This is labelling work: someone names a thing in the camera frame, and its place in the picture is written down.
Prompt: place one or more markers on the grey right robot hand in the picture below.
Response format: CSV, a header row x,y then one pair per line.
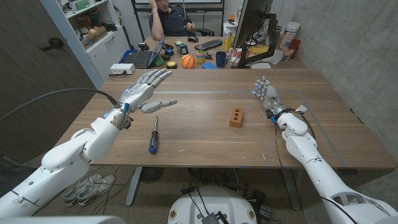
x,y
271,95

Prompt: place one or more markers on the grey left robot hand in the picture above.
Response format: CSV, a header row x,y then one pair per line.
x,y
140,93

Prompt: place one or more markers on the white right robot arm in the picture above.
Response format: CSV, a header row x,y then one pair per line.
x,y
323,177

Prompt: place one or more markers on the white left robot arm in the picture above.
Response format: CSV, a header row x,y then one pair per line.
x,y
62,161

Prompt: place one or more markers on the orange brick block with holes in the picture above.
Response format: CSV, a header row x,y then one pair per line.
x,y
236,117

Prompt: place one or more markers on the white power strip box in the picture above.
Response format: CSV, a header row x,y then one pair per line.
x,y
122,68

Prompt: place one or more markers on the open dark laptop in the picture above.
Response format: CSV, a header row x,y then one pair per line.
x,y
143,59

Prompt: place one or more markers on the green rounded object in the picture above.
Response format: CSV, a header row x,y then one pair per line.
x,y
159,61

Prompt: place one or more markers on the yellow black push button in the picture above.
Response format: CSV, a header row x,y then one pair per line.
x,y
171,65

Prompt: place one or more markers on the yellow bowl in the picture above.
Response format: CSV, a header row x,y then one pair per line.
x,y
258,49

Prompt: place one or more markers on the blue black push button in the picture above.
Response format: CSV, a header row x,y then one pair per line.
x,y
169,52

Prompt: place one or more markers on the red plastic cup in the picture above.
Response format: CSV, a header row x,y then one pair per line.
x,y
296,46

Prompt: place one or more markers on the white shelf cabinet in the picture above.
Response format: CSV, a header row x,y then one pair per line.
x,y
105,51

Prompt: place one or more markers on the small orange basketball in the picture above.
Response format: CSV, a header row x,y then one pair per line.
x,y
188,61

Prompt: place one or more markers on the colourful printed small box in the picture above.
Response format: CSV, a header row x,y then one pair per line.
x,y
182,48

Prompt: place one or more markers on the dark blue mug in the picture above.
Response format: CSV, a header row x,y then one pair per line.
x,y
220,59

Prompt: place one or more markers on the white cylindrical canister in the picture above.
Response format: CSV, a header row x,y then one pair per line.
x,y
290,32

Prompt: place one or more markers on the flat light blue box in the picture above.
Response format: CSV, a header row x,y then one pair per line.
x,y
209,65

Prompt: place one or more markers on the yellow white carton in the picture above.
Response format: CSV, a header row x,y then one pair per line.
x,y
227,40

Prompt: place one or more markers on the colourful stacking cups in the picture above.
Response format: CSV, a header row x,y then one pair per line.
x,y
200,57

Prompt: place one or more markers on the brown cardboard box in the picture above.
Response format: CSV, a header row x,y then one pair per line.
x,y
93,37

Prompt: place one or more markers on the black computer mouse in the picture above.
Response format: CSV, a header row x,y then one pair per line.
x,y
192,39

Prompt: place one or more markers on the black computer monitor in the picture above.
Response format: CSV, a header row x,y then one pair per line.
x,y
252,18

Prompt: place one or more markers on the person in dark polo shirt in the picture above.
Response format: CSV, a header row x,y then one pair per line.
x,y
174,21

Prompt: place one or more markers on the black computer keyboard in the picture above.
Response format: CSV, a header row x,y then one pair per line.
x,y
208,45

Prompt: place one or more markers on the round black floor fan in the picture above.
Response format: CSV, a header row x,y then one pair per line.
x,y
151,175

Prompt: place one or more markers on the grey table leg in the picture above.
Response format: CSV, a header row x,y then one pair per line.
x,y
133,186
291,189

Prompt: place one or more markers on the grey white sneaker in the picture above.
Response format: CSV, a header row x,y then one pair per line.
x,y
99,189
77,191

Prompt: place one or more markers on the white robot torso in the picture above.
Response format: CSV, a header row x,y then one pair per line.
x,y
214,205

